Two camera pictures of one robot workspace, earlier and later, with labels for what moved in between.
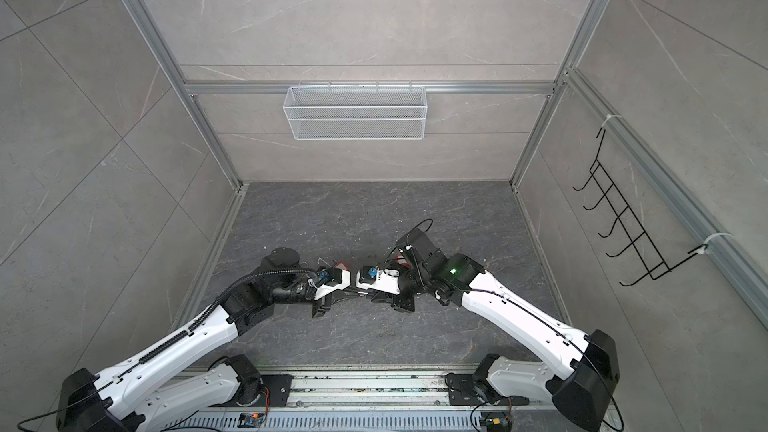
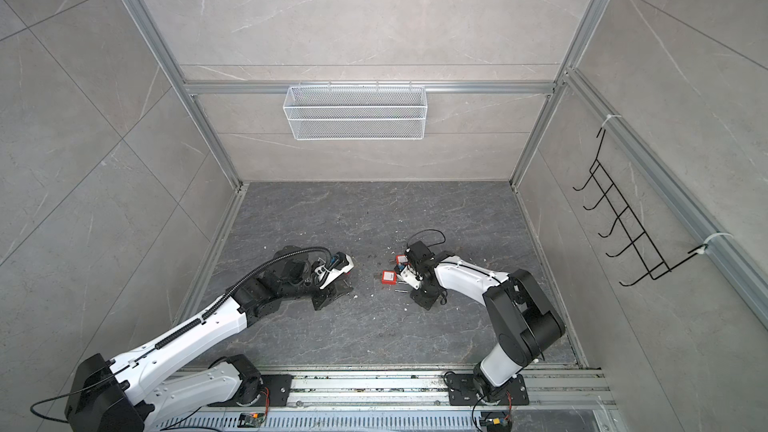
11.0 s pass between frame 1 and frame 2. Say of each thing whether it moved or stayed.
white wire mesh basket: stayed
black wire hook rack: stayed
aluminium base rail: stayed
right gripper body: moved
